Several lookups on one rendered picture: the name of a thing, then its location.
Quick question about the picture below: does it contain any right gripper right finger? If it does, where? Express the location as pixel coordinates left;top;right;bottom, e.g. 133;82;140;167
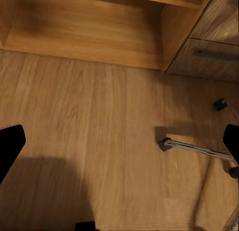
224;124;239;163

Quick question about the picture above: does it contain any swivel chair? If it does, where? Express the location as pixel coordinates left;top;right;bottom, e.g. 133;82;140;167
159;97;239;231

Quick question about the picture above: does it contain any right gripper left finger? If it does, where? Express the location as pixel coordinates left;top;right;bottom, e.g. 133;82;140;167
0;125;26;184

